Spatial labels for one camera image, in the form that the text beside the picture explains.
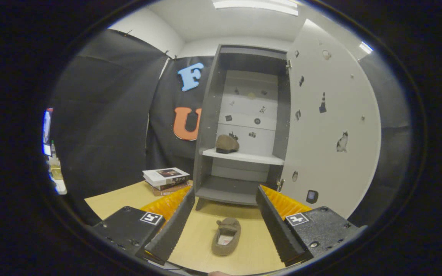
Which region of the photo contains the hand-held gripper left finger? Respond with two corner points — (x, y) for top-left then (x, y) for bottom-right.
(91, 187), (196, 266)

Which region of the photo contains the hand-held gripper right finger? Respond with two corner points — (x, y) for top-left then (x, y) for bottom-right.
(256, 185), (367, 267)

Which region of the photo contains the brown slipper shoe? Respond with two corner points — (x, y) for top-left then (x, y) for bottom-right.
(211, 217), (242, 256)
(216, 134), (240, 154)

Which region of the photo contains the dark grey shoe cabinet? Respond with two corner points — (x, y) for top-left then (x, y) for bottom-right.
(193, 44), (294, 210)

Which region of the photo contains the brown book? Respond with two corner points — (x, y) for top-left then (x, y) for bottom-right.
(152, 182), (192, 197)

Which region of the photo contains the white cover book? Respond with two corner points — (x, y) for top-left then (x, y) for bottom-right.
(143, 168), (190, 187)

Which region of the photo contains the yellowish container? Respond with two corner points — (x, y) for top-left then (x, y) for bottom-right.
(49, 156), (64, 181)

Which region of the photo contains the black backdrop cloth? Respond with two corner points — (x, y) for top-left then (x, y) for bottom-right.
(50, 29), (411, 227)

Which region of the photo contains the long ceiling light panel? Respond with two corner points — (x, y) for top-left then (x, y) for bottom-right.
(213, 0), (299, 16)

